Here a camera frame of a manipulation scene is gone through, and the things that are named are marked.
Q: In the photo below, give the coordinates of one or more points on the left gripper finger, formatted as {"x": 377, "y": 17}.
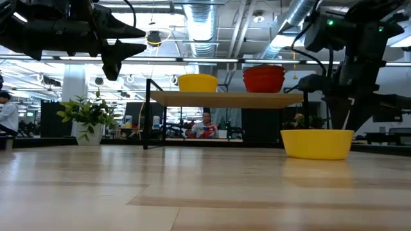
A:
{"x": 122, "y": 49}
{"x": 122, "y": 30}

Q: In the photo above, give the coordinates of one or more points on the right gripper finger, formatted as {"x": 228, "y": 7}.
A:
{"x": 363, "y": 114}
{"x": 338, "y": 110}

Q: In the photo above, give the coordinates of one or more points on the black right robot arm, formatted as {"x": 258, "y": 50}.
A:
{"x": 375, "y": 8}

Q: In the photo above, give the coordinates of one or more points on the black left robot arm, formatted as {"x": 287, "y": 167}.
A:
{"x": 19, "y": 29}

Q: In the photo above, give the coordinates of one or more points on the black monitor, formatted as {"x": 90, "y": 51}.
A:
{"x": 391, "y": 116}

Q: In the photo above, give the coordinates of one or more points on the black hanging ceiling lamp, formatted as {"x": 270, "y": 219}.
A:
{"x": 154, "y": 38}

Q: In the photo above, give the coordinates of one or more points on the small green potted plant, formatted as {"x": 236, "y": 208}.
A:
{"x": 86, "y": 112}

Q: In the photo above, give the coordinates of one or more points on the ceiling light strip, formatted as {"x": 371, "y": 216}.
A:
{"x": 208, "y": 60}

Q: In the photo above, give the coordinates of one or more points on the person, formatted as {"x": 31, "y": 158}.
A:
{"x": 204, "y": 130}
{"x": 9, "y": 115}

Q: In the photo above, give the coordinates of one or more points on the wooden shelf with black legs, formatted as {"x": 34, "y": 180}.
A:
{"x": 224, "y": 100}

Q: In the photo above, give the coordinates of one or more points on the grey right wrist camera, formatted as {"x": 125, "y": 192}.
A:
{"x": 321, "y": 32}

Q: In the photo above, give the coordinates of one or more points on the silver ventilation duct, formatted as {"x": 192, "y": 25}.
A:
{"x": 297, "y": 13}
{"x": 201, "y": 29}

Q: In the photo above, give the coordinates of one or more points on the black aluminium table frame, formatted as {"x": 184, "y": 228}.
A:
{"x": 48, "y": 142}

